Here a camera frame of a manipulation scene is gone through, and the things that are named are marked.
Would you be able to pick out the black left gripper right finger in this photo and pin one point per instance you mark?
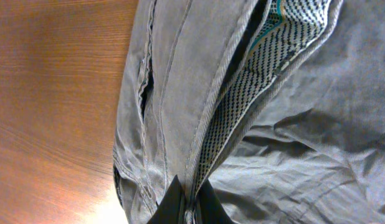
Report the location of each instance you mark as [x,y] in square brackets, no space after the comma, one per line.
[208,207]

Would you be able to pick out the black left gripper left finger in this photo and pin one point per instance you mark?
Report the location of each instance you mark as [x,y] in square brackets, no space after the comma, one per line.
[172,207]

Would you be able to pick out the grey shorts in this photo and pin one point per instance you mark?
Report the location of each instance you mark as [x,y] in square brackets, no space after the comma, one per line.
[280,105]

